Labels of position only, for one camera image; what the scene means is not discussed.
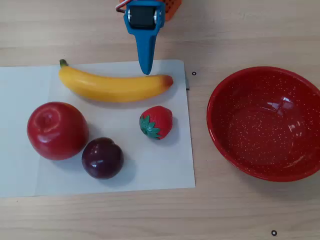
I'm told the white paper sheet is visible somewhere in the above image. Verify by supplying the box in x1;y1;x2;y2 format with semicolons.
0;59;196;198

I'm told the white and red servo cable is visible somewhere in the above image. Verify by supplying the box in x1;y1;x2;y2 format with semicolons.
115;0;128;12

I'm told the dark purple plum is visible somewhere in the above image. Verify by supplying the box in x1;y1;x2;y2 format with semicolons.
81;137;125;180

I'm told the red apple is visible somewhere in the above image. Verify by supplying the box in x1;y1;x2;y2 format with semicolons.
26;101;90;161

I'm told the red speckled bowl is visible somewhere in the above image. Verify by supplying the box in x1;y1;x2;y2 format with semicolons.
206;66;320;183

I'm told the red strawberry with green leaves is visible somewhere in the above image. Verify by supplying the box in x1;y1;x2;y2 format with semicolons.
139;105;174;141

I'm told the blue gripper with motor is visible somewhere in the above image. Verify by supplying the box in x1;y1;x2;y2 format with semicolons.
123;0;166;76

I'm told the yellow banana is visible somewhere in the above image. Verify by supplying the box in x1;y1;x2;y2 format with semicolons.
58;58;174;103

